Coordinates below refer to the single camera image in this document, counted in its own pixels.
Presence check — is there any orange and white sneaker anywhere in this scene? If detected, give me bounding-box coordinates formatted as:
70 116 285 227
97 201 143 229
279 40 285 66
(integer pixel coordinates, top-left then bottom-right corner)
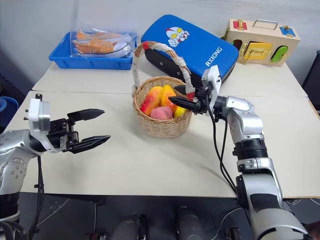
72 38 132 55
75 29 122 41

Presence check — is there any wicker basket with taped handle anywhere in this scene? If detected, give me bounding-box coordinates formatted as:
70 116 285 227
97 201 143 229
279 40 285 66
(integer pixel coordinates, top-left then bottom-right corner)
131 40 194 139

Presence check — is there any pink peach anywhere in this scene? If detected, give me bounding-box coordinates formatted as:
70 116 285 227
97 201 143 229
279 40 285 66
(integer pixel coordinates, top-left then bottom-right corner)
149 106 174 121

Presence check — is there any clear plastic bag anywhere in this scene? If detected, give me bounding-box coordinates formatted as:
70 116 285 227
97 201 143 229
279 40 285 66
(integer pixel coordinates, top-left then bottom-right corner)
69 26 138 59

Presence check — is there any small yellow fruit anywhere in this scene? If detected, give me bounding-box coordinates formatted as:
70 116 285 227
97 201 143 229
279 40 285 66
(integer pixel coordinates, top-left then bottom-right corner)
173 105 188 119

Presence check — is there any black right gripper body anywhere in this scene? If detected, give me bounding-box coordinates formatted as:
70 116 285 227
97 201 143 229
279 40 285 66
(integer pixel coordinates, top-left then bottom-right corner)
192 87 213 116

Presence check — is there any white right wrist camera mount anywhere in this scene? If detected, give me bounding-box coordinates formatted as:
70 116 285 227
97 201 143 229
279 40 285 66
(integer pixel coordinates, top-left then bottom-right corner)
200 64 223 118

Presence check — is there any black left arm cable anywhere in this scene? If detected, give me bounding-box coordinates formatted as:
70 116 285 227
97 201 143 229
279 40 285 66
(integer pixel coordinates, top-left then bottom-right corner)
27 154 46 239

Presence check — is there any blue plastic tray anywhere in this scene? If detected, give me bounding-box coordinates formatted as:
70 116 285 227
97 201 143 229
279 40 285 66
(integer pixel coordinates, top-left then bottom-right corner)
48 31 139 71

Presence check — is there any orange yellow mango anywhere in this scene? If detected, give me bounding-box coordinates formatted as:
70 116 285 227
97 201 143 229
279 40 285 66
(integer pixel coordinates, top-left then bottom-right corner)
159 84 179 114

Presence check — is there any black chair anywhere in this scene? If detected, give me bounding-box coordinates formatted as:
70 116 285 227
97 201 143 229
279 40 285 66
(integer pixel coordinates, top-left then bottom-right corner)
301 49 320 111

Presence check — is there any wooden lock puzzle box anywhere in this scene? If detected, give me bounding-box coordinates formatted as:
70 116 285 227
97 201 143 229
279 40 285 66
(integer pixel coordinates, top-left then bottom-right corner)
221 18 301 68

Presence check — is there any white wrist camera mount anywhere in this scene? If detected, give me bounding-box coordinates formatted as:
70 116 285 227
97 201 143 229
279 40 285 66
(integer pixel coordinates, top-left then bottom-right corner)
200 64 223 118
24 93 62 154

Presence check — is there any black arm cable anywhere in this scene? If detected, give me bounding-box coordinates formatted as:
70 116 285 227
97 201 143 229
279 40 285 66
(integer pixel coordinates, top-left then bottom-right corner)
206 109 238 196
27 154 46 239

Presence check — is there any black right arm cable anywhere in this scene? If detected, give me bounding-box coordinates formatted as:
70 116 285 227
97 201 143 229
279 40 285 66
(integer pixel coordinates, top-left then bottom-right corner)
206 109 238 196

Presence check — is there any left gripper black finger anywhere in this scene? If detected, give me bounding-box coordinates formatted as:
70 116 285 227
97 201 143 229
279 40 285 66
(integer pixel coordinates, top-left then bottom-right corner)
66 108 106 126
62 134 112 155

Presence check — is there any dark rounded shape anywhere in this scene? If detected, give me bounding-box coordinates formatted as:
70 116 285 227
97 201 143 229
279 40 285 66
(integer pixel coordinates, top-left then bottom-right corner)
109 213 149 240

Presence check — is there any blue round container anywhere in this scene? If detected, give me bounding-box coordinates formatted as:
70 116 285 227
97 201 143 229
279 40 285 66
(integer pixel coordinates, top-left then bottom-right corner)
0 96 20 126

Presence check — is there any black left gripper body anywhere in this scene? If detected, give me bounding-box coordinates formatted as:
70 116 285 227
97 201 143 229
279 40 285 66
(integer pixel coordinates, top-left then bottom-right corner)
46 117 81 152

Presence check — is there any blue RXIONG kick pad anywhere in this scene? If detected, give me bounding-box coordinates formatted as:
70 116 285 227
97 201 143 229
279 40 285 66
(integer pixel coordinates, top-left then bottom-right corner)
140 14 240 85

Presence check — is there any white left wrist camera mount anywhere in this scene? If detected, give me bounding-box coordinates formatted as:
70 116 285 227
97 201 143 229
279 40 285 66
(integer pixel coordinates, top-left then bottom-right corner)
24 93 62 154

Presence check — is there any red and yellow mango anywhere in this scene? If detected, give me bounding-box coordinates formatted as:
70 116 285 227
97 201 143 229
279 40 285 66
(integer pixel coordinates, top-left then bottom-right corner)
139 86 163 116

